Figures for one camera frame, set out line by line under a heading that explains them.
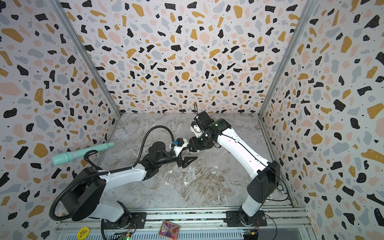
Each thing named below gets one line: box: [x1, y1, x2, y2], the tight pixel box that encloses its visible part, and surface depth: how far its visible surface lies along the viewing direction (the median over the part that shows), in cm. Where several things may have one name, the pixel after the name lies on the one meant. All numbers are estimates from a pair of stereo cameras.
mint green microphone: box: [51, 142, 115, 165], surface depth 62 cm
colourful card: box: [158, 220, 180, 240], surface depth 71 cm
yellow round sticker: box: [76, 227, 90, 240], surface depth 71 cm
